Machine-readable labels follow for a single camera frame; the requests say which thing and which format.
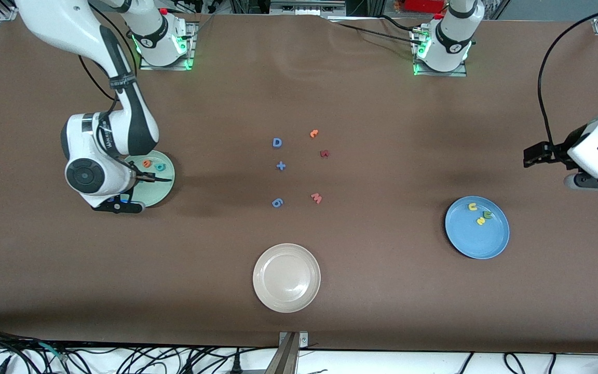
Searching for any metal base plate right arm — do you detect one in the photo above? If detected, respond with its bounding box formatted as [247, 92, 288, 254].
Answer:
[139, 21, 197, 71]

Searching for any metal base plate left arm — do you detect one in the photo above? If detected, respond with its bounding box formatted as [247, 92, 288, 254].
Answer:
[412, 27, 468, 78]

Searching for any mint green plate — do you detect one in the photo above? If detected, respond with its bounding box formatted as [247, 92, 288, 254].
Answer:
[123, 150, 176, 208]

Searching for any blue plastic plate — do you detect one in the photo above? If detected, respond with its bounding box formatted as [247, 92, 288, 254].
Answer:
[444, 195, 511, 260]

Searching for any brown table cover mat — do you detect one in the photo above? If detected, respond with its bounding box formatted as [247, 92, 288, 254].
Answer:
[0, 9, 598, 355]

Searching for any beige plate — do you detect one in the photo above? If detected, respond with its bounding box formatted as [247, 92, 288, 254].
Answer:
[252, 243, 322, 314]

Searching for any red box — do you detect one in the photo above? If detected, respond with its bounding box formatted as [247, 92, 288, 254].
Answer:
[402, 0, 447, 14]

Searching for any grey metal box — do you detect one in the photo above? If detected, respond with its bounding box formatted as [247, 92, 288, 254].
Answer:
[269, 0, 347, 17]

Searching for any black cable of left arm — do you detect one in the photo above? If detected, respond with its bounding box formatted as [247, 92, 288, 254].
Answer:
[537, 8, 598, 151]

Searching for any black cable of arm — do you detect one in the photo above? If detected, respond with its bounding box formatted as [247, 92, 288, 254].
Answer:
[77, 52, 123, 117]
[537, 8, 598, 151]

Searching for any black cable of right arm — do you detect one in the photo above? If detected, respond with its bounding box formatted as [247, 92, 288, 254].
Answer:
[77, 52, 123, 117]

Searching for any green cable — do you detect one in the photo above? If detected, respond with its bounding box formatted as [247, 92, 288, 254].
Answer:
[37, 341, 69, 363]

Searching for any looped black cable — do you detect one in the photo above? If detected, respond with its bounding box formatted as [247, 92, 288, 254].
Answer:
[503, 352, 527, 374]

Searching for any black cable lying on mat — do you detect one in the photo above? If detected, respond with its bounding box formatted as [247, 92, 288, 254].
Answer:
[328, 15, 424, 45]

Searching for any small metal bracket plate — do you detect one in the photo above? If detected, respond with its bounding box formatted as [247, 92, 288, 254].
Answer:
[279, 331, 309, 349]

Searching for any aluminium profile post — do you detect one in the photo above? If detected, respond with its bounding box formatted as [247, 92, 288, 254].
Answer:
[264, 332, 300, 374]

